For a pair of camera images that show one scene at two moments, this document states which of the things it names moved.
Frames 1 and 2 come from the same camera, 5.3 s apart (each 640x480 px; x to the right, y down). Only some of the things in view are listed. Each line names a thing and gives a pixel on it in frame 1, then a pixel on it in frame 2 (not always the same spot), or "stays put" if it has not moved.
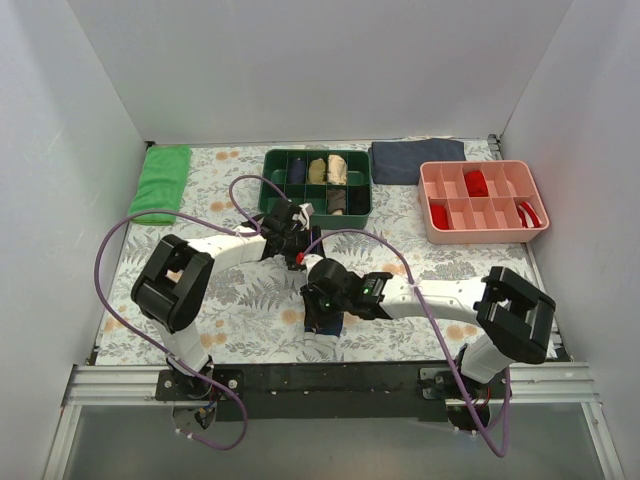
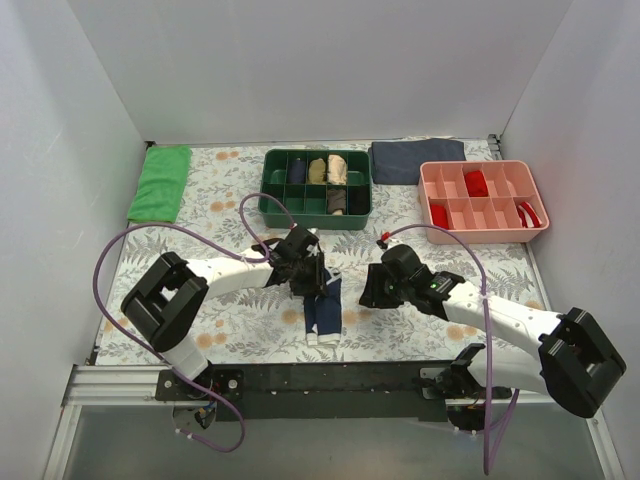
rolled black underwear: [359, 200] stays put
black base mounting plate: [328, 392] stays put
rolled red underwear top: [475, 183] stays put
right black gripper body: [322, 316] to [375, 286]
